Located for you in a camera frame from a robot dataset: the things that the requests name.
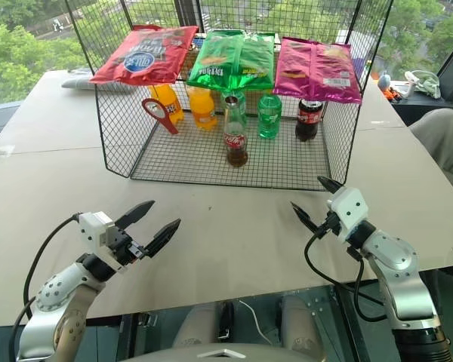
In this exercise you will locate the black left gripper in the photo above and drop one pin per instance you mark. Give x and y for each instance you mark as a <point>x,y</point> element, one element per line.
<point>125,245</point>

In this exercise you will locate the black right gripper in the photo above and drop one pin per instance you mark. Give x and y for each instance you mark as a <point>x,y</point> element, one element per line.
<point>330,225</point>

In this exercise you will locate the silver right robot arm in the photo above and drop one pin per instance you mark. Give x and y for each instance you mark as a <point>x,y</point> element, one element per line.
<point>404,279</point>

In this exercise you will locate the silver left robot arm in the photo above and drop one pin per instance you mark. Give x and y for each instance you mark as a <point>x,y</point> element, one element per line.
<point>60,301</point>

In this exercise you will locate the dark cola plastic bottle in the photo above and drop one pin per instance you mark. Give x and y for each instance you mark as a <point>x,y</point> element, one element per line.
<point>308,120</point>

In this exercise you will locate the green soda plastic bottle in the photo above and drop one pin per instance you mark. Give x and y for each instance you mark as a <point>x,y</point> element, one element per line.
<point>269,117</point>

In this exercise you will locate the glass cola bottle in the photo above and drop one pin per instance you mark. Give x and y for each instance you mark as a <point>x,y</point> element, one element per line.
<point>235,139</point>

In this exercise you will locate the orange soda plastic bottle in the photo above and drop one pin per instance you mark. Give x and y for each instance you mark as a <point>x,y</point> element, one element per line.
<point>170,103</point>
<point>203,109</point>

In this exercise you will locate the grey rounded leg shape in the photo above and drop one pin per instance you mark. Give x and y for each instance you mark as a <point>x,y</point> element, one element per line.
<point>194,324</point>
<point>300,320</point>

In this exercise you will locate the magenta chip bag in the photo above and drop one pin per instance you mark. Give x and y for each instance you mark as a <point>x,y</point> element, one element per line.
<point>317,71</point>

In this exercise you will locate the small colourful plush toy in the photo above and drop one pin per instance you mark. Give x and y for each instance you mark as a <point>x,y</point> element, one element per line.
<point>389,87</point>

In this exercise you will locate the person in grey trousers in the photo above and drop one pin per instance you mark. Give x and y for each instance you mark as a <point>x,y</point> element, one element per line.
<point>443,139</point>

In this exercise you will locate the grey rounded robot torso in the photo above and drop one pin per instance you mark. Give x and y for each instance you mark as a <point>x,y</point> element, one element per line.
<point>219,352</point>

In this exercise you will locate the pale green cloth bundle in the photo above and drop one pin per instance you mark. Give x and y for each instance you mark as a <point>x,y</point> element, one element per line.
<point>424,83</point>

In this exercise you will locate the grey folded cloth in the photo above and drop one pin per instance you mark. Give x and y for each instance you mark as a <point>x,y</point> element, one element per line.
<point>77,82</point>

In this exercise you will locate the green chip bag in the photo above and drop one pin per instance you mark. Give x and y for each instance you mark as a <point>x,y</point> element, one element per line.
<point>230,60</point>

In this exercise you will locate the red chip bag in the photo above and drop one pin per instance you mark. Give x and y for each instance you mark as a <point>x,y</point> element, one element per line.
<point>143,56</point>

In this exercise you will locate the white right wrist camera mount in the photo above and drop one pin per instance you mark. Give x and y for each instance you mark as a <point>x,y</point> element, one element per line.
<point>349,209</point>

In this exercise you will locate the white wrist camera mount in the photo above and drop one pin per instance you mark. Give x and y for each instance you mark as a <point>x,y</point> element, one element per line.
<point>349,209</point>
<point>95,234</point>

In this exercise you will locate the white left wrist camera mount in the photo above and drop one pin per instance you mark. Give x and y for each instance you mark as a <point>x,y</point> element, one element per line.
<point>95,234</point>

